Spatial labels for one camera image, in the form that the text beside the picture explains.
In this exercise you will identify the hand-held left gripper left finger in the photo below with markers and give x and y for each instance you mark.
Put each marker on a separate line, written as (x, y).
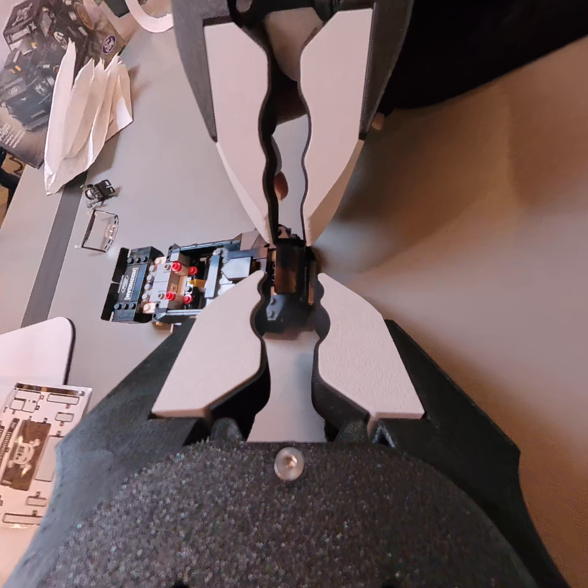
(211, 363)

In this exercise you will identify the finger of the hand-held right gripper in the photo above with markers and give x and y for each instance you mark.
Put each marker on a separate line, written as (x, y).
(234, 92)
(340, 101)

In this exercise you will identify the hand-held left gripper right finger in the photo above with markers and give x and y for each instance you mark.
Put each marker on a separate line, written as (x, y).
(367, 363)

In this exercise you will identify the black lego car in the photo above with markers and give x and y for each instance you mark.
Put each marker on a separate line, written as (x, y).
(211, 271)

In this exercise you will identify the sticker sheet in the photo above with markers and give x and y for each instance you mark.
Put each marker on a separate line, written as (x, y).
(37, 450)

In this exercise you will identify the lego set box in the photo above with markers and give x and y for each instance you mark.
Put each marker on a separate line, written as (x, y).
(28, 55)

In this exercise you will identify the small black lego part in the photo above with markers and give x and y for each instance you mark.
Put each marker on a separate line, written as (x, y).
(99, 192)

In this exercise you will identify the clear lego windshield piece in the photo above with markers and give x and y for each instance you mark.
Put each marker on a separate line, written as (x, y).
(101, 230)

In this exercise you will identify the person's right hand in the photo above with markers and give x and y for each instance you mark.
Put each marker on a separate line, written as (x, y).
(280, 185)

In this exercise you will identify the white booklet stand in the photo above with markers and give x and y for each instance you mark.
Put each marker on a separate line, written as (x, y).
(37, 354)

